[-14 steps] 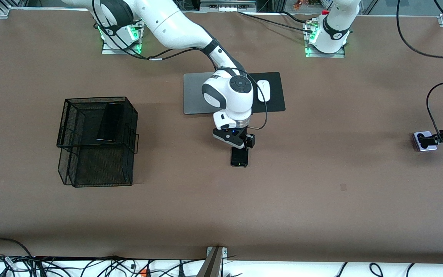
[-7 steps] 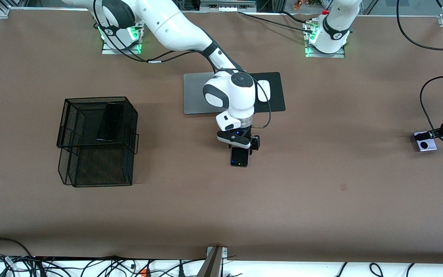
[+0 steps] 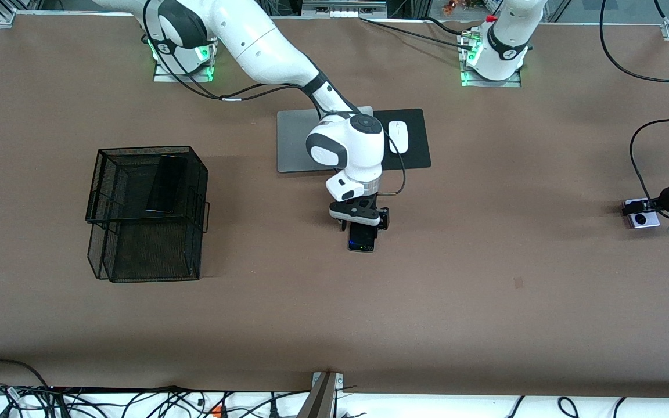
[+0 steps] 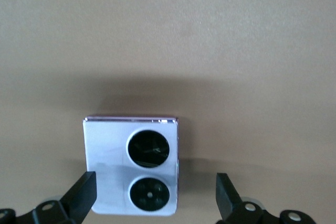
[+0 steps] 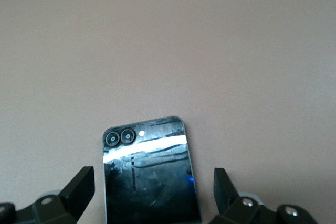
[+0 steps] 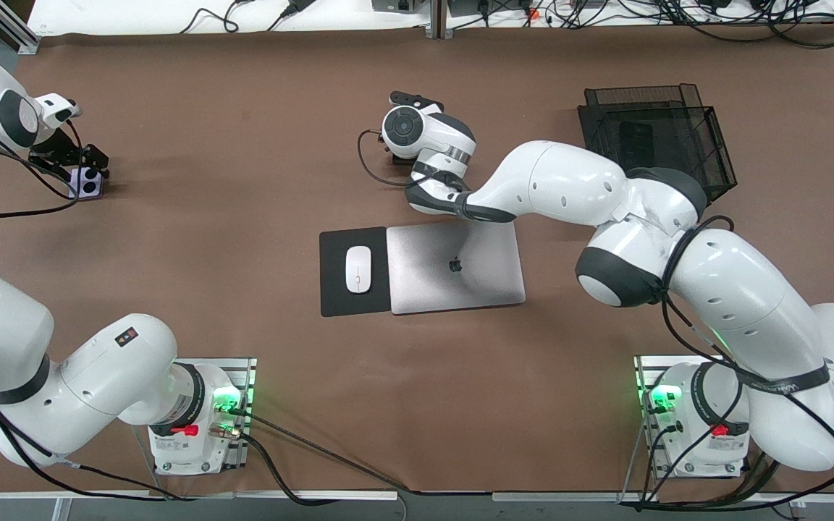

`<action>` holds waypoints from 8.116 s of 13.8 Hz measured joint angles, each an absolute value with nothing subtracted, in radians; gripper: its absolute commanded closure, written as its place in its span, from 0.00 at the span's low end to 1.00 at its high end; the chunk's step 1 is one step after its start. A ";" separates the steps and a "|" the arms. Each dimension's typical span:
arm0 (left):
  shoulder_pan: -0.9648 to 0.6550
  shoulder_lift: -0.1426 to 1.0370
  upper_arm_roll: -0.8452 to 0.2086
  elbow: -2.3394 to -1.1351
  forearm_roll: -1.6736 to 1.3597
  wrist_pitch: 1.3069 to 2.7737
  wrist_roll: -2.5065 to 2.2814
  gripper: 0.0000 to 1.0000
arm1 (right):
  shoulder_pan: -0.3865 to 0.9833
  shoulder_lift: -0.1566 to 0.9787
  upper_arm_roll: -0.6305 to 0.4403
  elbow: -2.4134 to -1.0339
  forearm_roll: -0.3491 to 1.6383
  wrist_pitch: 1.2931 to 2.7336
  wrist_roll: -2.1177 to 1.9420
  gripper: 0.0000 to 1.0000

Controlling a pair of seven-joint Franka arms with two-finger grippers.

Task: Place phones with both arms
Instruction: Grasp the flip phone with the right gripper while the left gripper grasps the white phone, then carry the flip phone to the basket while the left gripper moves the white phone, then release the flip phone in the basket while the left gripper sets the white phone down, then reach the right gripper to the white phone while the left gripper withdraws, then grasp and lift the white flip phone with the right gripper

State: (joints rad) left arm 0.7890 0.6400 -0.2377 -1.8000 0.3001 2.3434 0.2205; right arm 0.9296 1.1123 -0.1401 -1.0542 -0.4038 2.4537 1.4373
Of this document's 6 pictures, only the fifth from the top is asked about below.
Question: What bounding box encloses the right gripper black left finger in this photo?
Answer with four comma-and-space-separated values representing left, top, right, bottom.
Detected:
0, 166, 95, 224

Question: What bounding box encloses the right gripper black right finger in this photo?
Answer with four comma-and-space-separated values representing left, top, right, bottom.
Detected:
209, 167, 320, 224

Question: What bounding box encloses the black flip phone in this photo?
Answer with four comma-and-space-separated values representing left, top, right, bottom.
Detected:
102, 115, 203, 224

